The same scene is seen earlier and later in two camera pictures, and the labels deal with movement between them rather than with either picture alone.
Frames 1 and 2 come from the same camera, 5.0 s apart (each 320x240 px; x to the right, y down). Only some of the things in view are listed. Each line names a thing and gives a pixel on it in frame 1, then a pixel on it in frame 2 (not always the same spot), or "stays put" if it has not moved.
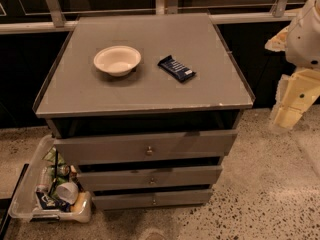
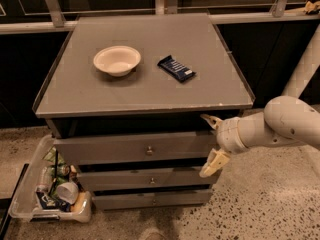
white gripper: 304,42 -> 227,134
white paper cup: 68,192 stays put
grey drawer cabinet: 146,107 stays put
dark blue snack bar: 180,72 stays put
